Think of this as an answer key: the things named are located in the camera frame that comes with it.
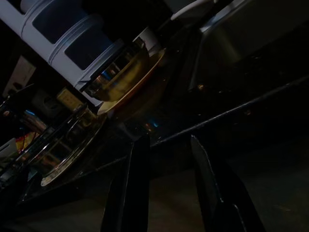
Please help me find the yellow plate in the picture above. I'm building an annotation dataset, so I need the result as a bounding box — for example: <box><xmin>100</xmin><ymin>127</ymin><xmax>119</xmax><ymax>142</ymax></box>
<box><xmin>96</xmin><ymin>48</ymin><xmax>168</xmax><ymax>116</ymax></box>

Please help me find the stainless steel sink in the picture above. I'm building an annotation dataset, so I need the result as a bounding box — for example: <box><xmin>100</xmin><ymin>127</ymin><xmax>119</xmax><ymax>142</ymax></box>
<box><xmin>188</xmin><ymin>0</ymin><xmax>309</xmax><ymax>94</ymax></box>

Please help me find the white wall socket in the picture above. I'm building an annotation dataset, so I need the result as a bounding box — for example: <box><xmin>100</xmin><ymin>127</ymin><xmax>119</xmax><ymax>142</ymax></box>
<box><xmin>2</xmin><ymin>55</ymin><xmax>37</xmax><ymax>97</ymax></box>

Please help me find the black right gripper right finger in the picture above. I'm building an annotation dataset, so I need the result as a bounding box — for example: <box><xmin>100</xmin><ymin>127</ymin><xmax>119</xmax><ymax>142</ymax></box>
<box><xmin>190</xmin><ymin>134</ymin><xmax>266</xmax><ymax>232</ymax></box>

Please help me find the shiny round steel bowl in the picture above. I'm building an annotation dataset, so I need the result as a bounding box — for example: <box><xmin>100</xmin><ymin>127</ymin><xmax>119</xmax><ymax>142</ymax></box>
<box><xmin>88</xmin><ymin>40</ymin><xmax>152</xmax><ymax>102</ymax></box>

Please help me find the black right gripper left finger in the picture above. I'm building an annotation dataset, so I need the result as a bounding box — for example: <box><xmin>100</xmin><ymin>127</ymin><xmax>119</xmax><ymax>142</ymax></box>
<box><xmin>100</xmin><ymin>134</ymin><xmax>152</xmax><ymax>232</ymax></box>

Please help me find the steel steamer pot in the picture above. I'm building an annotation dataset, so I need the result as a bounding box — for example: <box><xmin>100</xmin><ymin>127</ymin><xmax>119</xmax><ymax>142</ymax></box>
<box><xmin>14</xmin><ymin>103</ymin><xmax>108</xmax><ymax>176</ymax></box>

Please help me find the white tiered food steamer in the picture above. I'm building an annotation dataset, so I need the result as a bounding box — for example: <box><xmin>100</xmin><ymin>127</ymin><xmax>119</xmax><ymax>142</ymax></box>
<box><xmin>0</xmin><ymin>0</ymin><xmax>125</xmax><ymax>91</ymax></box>

